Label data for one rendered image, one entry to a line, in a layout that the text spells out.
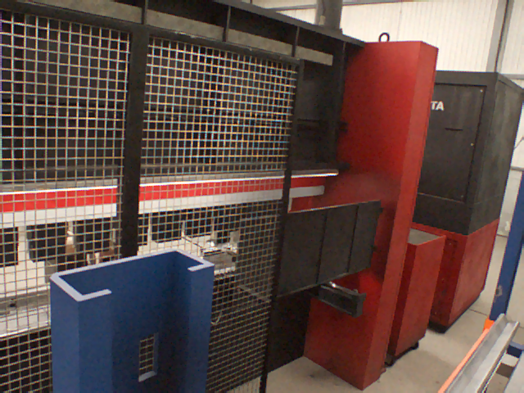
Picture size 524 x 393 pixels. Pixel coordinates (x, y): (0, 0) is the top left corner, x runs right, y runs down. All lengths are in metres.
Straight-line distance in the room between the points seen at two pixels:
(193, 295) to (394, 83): 2.61
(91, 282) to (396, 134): 2.58
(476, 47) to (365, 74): 6.23
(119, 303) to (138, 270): 0.02
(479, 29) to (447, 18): 0.66
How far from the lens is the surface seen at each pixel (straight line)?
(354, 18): 10.15
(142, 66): 1.19
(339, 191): 2.94
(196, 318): 0.18
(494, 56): 8.67
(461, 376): 0.67
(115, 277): 0.18
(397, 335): 3.39
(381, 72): 2.80
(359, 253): 2.66
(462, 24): 9.17
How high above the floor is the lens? 1.81
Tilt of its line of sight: 12 degrees down
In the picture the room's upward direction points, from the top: 6 degrees clockwise
